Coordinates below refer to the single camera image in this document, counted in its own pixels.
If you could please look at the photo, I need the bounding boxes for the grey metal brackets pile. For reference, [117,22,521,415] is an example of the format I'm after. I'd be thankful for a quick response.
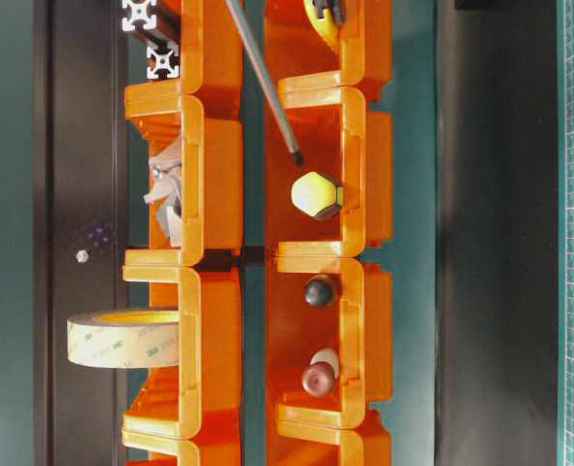
[144,137,183,248]

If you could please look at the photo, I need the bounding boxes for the yellow black screwdriver handle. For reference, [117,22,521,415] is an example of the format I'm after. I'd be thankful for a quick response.
[291,172,343,220]

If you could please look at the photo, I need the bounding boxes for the orange plastic bin rack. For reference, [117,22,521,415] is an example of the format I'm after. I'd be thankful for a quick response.
[122,1,392,465]

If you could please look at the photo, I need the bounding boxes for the small hex nut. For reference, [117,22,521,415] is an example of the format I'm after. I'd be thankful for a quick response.
[76,250,89,263]

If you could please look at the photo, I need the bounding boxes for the yellow black handled screwdriver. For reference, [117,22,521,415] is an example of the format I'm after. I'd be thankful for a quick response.
[225,0,303,166]

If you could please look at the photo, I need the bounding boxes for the silver aluminium extrusion piece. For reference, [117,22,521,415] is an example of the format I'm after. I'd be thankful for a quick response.
[121,0,158,32]

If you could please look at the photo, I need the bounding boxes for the roll of double-sided tape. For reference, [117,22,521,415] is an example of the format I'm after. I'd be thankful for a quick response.
[67,309,179,369]

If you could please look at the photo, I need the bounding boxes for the yellow black tool handle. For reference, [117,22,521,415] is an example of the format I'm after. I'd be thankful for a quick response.
[303,0,346,53]

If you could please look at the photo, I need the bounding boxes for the black round knob handle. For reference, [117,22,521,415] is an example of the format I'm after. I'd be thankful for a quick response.
[303,274,338,307]

